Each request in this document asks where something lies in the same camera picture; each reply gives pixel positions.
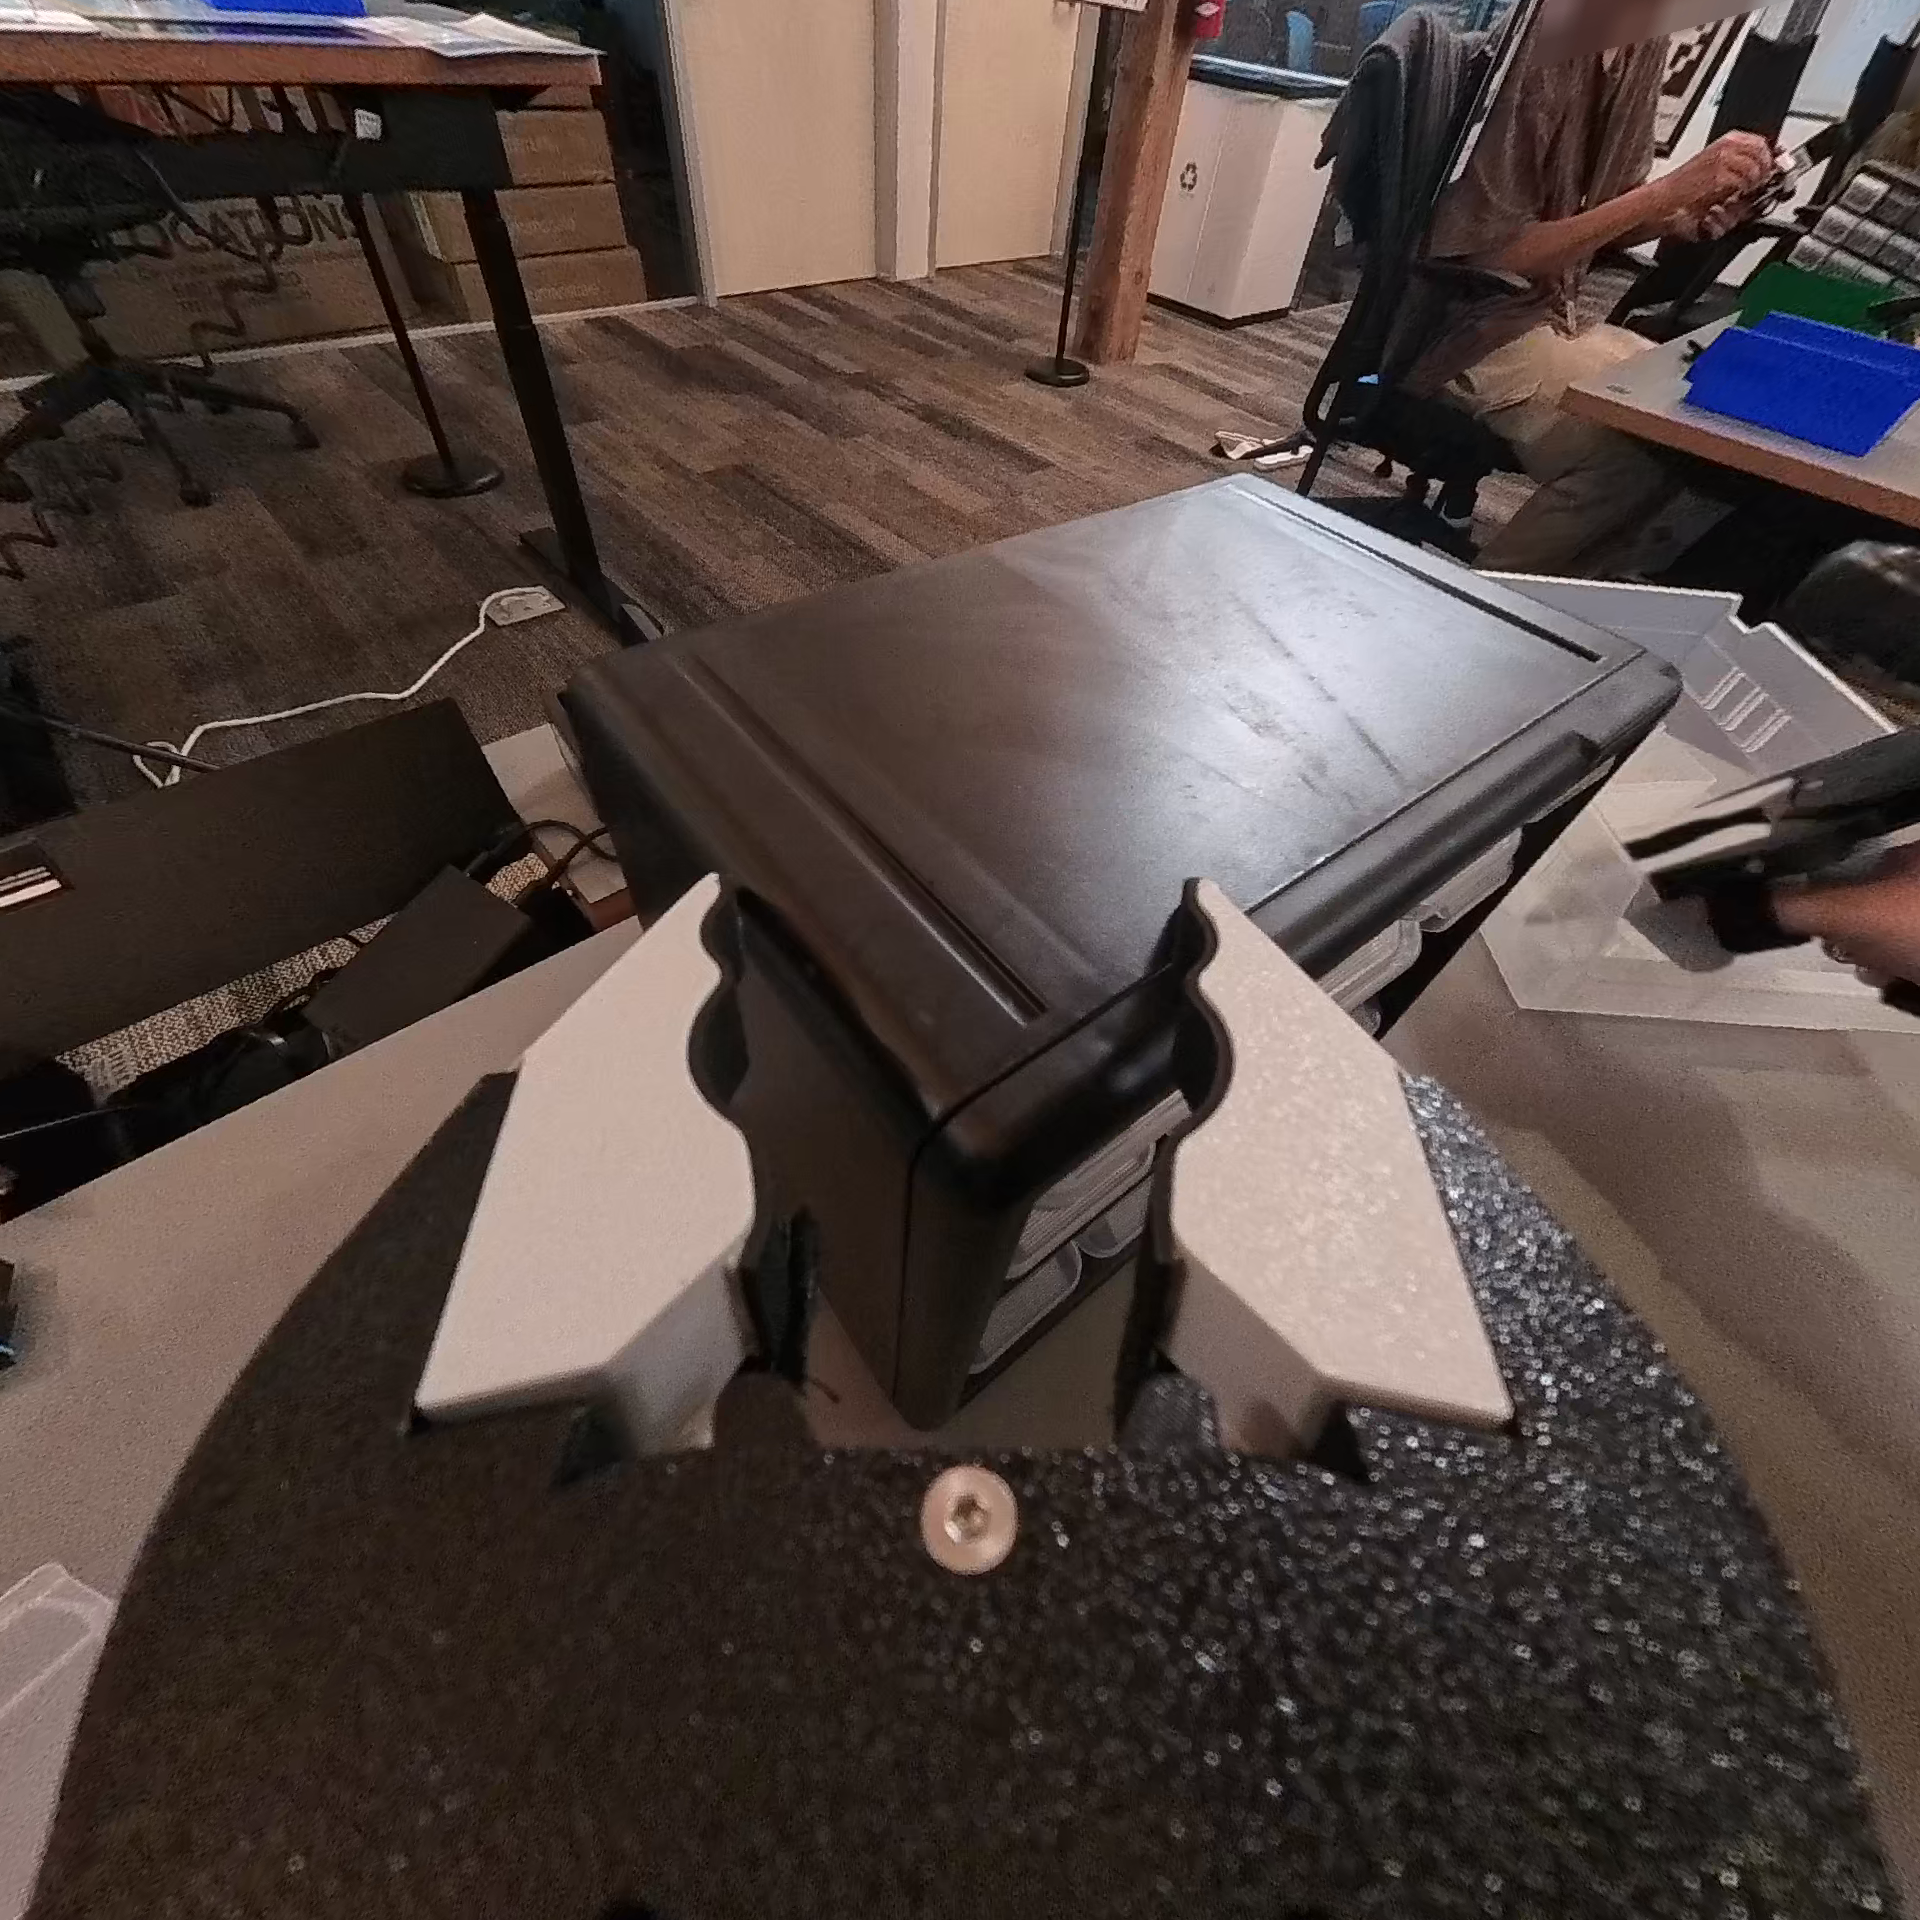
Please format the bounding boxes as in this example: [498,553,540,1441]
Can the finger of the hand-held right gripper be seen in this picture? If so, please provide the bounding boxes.
[1649,824,1806,904]
[1622,768,1826,873]

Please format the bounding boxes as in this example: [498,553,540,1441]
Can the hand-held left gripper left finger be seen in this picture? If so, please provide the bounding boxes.
[409,878,769,1460]

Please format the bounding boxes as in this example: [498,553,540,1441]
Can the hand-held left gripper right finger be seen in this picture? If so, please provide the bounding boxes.
[1155,878,1518,1460]

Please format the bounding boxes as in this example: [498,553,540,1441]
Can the clear plastic storage bin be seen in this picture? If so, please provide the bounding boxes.
[0,1558,122,1847]
[1477,569,1920,1038]

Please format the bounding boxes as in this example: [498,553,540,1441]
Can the black drawer cabinet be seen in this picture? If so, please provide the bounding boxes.
[558,470,1684,1425]
[1793,158,1920,288]

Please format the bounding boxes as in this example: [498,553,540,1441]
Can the person's right hand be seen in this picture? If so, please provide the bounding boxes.
[1769,884,1920,999]

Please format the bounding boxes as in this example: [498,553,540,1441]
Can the black power adapter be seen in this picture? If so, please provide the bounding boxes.
[307,865,534,1052]

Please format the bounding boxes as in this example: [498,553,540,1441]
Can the grey top desk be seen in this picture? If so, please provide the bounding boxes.
[1560,323,1920,528]

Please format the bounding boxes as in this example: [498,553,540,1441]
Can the black labelled cardboard box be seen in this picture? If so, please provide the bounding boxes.
[0,697,518,1068]

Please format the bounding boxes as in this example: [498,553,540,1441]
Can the black office chair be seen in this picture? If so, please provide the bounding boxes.
[0,193,325,505]
[1297,6,1518,519]

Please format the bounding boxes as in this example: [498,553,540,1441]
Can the green plastic bin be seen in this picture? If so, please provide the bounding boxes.
[1740,262,1913,339]

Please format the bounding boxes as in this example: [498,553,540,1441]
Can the black tripod stand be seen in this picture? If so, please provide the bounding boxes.
[0,630,225,841]

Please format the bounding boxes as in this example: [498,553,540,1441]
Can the black stanchion pole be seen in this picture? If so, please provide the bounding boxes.
[345,193,505,501]
[1024,0,1104,388]

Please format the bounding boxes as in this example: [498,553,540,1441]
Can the white recycling bin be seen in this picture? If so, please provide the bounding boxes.
[1148,52,1344,320]

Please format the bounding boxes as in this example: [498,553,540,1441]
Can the stack of cardboard boxes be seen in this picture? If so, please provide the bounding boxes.
[59,88,650,355]

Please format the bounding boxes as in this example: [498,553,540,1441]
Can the wooden desk black legs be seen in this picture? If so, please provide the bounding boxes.
[0,6,662,639]

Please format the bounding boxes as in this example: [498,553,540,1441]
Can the white paper sheets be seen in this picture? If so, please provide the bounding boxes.
[352,11,602,60]

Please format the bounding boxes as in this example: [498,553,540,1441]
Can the white power cable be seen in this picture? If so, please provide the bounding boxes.
[132,599,505,789]

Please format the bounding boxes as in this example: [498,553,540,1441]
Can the wooden post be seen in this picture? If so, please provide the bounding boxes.
[1072,0,1194,360]

